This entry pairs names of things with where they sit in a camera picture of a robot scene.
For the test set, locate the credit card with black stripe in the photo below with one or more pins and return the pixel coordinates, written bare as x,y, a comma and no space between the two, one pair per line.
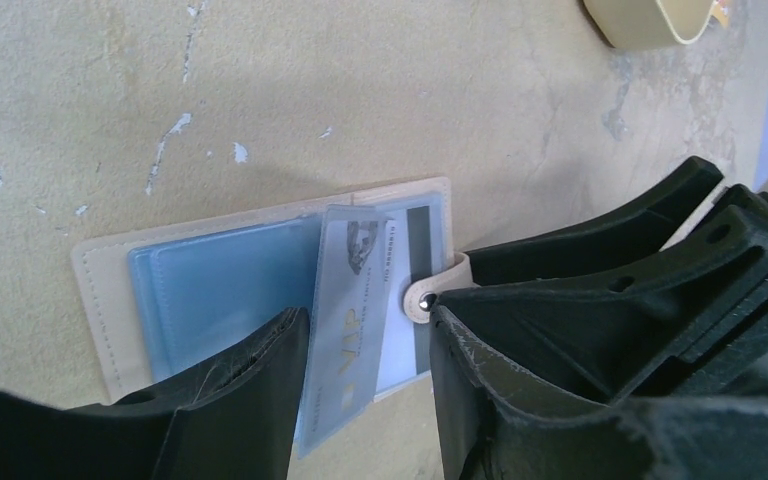
411,259

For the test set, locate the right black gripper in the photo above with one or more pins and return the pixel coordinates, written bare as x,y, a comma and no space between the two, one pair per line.
690,320

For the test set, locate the beige card holder wallet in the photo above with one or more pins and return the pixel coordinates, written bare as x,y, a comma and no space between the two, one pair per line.
160,300

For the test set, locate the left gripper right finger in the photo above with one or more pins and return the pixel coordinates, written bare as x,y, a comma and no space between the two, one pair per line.
497,420

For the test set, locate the orange card pack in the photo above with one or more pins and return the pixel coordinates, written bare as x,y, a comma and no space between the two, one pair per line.
720,12

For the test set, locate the beige oval tray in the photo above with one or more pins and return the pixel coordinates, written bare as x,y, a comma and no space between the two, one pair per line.
650,24

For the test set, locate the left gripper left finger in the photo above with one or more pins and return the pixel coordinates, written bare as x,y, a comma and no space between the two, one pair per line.
231,416

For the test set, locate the silver VIP credit card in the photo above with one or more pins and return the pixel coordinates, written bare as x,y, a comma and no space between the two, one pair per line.
347,323

